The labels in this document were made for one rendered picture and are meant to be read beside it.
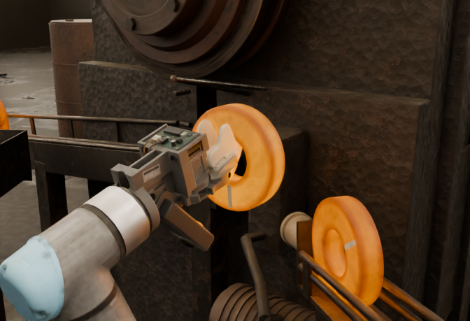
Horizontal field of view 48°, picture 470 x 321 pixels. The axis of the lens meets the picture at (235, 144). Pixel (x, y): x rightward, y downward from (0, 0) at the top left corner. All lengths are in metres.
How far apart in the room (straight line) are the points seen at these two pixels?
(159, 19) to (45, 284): 0.60
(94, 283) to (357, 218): 0.34
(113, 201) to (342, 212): 0.30
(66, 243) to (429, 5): 0.70
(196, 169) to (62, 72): 3.41
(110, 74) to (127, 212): 0.88
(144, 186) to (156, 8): 0.49
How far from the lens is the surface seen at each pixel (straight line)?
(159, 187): 0.63
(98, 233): 0.57
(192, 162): 0.65
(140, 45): 1.15
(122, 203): 0.59
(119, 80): 1.41
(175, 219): 0.65
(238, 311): 0.96
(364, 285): 0.70
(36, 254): 0.55
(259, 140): 0.70
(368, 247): 0.69
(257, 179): 0.72
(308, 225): 0.81
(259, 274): 0.96
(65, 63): 4.00
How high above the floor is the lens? 1.04
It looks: 16 degrees down
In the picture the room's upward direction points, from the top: straight up
